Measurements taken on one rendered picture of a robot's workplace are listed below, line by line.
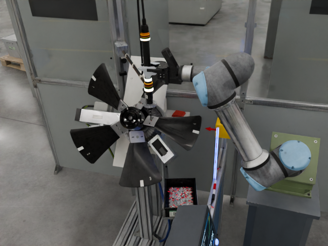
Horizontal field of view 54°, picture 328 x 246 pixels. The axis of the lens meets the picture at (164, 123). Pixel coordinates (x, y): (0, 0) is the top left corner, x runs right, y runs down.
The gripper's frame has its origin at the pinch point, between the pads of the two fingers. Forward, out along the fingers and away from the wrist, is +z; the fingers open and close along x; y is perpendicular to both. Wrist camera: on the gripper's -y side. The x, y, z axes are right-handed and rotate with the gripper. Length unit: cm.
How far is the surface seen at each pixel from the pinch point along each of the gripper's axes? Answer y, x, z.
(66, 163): 141, 70, 113
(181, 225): 25, -67, -35
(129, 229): 142, 12, 25
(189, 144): 35.6, -9.3, -25.6
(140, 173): 51, -19, -2
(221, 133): 48, 21, -38
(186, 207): 25, -59, -35
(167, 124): 30.8, -1.8, -12.1
